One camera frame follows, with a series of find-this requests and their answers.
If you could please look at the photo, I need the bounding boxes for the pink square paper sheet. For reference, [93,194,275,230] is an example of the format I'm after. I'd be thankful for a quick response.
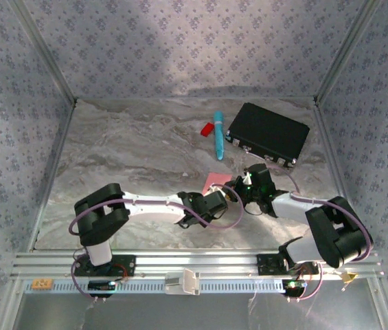
[202,171,233,193]

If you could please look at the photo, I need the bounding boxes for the light blue pen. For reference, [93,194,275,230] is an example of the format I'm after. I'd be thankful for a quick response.
[213,110,226,162]

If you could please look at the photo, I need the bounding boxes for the black case with chrome latches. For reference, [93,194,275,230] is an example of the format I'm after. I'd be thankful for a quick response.
[225,102,311,169]

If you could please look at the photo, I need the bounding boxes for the right black electronics module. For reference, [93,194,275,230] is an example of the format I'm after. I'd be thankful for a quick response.
[282,278,308,297]

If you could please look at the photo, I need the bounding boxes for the black electronics module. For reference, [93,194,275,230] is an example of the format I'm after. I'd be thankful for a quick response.
[282,278,308,297]
[88,280,117,292]

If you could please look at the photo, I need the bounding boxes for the left black electronics module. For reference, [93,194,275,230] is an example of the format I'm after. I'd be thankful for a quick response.
[88,280,117,292]

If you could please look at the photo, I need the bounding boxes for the orange label tag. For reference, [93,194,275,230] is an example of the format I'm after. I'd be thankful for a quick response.
[32,278,54,290]

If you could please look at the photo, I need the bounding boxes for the aluminium front mounting rail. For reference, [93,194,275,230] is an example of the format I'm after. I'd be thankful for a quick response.
[10,250,385,280]

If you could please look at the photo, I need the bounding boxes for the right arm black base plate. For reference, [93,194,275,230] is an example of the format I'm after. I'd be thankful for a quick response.
[255,253,319,276]

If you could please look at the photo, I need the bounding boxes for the white plastic bracket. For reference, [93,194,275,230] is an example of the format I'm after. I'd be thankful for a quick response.
[164,269,201,296]

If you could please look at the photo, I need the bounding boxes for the aluminium table side rail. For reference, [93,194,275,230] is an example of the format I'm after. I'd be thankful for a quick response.
[27,101,78,252]
[312,101,365,250]

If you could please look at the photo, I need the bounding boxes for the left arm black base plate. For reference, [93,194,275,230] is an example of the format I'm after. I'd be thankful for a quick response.
[73,254,137,277]

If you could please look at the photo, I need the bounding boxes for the white slotted cable duct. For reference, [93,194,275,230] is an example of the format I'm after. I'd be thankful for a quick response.
[23,278,284,295]

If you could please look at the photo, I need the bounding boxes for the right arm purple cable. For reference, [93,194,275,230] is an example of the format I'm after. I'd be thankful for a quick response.
[265,163,374,303]

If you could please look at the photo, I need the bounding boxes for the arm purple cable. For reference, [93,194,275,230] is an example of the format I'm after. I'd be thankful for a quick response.
[265,163,374,303]
[69,184,244,300]

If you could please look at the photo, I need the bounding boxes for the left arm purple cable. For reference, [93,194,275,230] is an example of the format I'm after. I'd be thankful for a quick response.
[69,184,244,300]

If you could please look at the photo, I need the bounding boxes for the aluminium frame leg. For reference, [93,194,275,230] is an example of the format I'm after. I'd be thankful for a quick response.
[367,276,388,330]
[0,278,26,330]

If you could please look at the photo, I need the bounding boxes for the aluminium corner post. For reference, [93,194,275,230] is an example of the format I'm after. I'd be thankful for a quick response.
[313,0,386,106]
[10,0,78,106]

